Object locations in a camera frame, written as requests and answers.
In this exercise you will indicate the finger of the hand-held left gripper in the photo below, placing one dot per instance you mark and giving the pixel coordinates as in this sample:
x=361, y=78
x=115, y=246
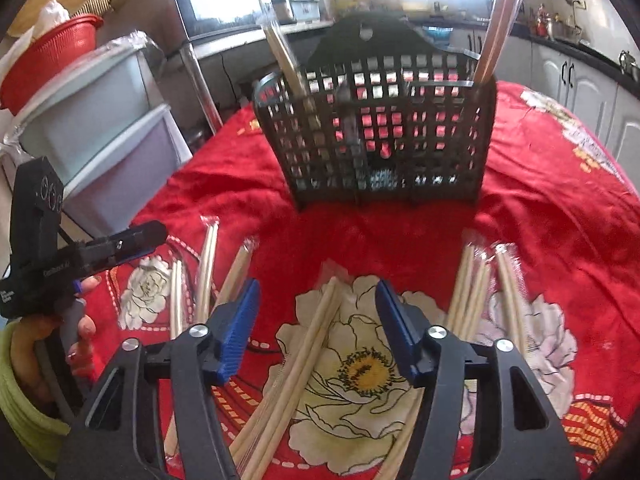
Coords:
x=135, y=240

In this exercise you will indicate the wooden chopstick pair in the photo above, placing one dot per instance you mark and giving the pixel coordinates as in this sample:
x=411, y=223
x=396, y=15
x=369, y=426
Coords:
x=282, y=57
x=175, y=295
x=510, y=290
x=492, y=45
x=239, y=272
x=320, y=320
x=482, y=292
x=465, y=285
x=207, y=265

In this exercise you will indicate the pale lilac plastic bin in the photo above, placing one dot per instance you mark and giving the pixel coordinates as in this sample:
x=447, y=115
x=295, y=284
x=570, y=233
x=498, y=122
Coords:
x=135, y=175

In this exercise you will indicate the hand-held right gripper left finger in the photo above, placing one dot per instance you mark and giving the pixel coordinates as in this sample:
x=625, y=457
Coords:
x=240, y=332

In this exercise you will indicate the small steel kettle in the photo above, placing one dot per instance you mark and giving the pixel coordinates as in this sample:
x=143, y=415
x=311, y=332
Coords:
x=629, y=61

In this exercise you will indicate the white plastic bag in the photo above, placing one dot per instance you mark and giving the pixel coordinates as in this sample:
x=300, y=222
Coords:
x=50, y=17

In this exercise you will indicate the black plastic utensil basket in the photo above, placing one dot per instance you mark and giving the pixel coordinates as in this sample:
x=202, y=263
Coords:
x=380, y=125

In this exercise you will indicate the metal shelf rack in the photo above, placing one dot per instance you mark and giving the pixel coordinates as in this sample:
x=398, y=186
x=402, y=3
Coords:
x=200, y=85

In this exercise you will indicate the person's left hand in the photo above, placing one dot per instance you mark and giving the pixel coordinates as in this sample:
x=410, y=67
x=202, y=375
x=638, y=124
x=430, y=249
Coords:
x=27, y=355

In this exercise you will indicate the black microwave oven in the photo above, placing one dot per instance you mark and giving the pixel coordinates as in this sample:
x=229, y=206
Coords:
x=197, y=0

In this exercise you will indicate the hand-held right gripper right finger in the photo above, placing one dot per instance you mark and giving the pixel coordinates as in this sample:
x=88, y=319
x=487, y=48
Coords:
x=395, y=335

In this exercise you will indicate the red plastic colander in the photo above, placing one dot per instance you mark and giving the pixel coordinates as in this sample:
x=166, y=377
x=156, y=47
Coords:
x=45, y=65

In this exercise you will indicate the red metal kettle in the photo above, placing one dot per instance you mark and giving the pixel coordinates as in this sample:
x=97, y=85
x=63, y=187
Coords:
x=541, y=19

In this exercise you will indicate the teal plastic box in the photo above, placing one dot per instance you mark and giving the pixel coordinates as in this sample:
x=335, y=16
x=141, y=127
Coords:
x=305, y=7

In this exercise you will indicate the person's left forearm green sleeve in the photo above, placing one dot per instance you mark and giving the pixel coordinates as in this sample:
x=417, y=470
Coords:
x=22, y=420

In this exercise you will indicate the steel cooking pot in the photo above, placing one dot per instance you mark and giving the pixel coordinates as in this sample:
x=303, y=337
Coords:
x=556, y=27

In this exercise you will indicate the black kitchen countertop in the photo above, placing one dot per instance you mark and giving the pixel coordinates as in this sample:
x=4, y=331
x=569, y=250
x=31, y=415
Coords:
x=590, y=52

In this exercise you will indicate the pale blue plastic bin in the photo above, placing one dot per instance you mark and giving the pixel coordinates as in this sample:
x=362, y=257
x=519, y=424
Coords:
x=85, y=105

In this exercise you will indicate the red floral tablecloth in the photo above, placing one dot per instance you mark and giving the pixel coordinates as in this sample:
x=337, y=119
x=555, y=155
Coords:
x=525, y=200

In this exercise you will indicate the white base cabinets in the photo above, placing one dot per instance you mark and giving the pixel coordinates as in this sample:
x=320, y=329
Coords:
x=575, y=80

